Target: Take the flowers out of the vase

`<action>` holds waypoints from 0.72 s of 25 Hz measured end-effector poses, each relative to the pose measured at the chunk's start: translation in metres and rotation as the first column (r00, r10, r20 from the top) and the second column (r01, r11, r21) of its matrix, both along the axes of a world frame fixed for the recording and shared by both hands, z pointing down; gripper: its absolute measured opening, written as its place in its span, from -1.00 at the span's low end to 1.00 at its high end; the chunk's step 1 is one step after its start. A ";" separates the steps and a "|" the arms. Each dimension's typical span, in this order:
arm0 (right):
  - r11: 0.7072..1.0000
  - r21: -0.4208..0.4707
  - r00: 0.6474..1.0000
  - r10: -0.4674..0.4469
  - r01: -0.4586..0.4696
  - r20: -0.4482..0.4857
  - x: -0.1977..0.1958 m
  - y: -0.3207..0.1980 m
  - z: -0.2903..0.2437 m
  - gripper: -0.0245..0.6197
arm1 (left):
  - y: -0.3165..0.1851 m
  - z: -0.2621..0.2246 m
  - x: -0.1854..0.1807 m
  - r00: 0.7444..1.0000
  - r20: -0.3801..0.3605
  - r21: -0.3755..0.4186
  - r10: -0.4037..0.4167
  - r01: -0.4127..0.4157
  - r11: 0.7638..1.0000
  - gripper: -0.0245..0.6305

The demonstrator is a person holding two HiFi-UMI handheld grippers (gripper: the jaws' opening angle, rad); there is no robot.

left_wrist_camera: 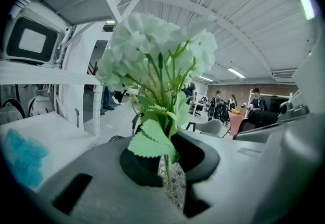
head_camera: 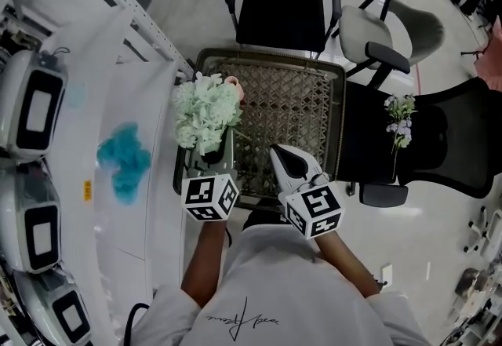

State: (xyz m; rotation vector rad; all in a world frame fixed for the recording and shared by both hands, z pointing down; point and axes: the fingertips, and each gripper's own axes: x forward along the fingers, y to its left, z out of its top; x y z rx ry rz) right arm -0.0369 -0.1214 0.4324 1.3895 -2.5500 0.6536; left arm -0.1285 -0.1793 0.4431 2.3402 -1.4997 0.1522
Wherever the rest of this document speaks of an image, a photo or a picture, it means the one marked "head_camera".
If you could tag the person's white shirt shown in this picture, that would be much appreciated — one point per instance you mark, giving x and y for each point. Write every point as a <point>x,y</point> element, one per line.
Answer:
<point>282,297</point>

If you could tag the grey shell chair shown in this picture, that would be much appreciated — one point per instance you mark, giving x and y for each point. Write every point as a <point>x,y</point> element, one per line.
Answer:
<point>364,34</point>

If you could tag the black mesh office chair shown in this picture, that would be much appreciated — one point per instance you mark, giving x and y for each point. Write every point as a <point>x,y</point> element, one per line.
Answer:
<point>282,15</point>

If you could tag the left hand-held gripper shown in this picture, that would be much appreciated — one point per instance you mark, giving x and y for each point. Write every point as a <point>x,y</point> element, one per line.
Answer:
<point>208,197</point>

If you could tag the wicker glass-top table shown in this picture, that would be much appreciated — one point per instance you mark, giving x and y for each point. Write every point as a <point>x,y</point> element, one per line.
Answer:
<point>290,109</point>

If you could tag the person's right forearm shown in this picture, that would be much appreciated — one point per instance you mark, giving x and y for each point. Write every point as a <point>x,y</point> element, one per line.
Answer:
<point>345,266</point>

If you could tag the black high-back office chair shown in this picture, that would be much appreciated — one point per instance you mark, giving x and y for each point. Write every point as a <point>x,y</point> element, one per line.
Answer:
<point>451,148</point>

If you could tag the pink vase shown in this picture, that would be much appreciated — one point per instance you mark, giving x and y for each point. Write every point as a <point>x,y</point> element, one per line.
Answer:
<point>234,81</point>

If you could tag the purple flower sprig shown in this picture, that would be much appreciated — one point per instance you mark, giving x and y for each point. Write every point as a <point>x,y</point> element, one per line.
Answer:
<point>402,128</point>

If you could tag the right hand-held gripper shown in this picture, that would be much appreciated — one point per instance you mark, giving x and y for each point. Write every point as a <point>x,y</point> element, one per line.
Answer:
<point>313,209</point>

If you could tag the yellow shelf label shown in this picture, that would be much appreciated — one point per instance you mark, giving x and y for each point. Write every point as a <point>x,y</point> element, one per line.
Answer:
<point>87,191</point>

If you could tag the white flowers bunch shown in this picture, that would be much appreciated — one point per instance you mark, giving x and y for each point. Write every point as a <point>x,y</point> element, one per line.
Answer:
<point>204,113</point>

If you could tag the white swivel chair base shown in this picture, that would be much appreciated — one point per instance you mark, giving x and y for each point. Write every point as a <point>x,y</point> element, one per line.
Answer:
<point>482,232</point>

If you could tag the person's left forearm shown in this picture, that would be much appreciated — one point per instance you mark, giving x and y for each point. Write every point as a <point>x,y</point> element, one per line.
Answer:
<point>204,262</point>

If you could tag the white floor socket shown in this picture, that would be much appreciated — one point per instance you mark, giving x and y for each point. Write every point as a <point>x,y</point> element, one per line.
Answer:
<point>386,274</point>

